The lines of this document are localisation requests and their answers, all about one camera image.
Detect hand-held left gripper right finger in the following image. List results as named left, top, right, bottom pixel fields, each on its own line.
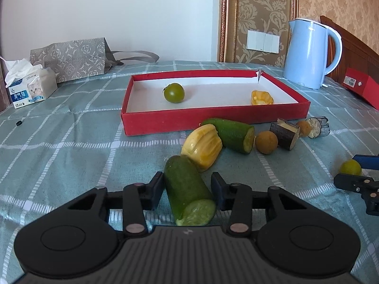
left=211, top=172, right=315, bottom=238

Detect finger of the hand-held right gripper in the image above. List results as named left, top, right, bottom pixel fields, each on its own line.
left=352, top=154, right=379, bottom=171
left=334, top=173, right=379, bottom=214

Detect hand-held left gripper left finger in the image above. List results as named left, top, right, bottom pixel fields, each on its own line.
left=61, top=172, right=165, bottom=238

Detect yellow-green tomato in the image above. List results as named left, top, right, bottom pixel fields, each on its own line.
left=339, top=159, right=362, bottom=176

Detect green cucumber piece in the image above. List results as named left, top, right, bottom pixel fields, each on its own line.
left=201, top=118, right=255, bottom=155
left=164, top=155, right=217, bottom=226

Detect dark eggplant piece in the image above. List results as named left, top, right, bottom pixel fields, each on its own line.
left=270, top=118, right=300, bottom=151
left=306, top=116, right=329, bottom=139

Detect red shallow box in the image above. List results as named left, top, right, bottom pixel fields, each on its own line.
left=121, top=69, right=311, bottom=137

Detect brown longan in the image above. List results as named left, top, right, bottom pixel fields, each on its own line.
left=255, top=131, right=279, bottom=155
left=296, top=120, right=311, bottom=138

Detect dark green tomato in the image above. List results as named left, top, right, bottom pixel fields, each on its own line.
left=164, top=83, right=185, bottom=104

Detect wooden chair back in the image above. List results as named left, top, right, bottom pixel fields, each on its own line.
left=320, top=15, right=379, bottom=87

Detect light blue electric kettle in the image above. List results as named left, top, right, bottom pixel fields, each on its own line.
left=283, top=18, right=343, bottom=90

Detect grey patterned gift bag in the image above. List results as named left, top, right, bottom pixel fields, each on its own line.
left=30, top=37, right=160, bottom=84

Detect tissue pack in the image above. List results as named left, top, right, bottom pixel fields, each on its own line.
left=4, top=58, right=58, bottom=109

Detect white wall switch panel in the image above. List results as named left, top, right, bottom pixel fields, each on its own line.
left=247, top=30, right=281, bottom=53

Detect gold ornate wall frame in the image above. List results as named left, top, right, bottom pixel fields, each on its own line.
left=217, top=0, right=300, bottom=68

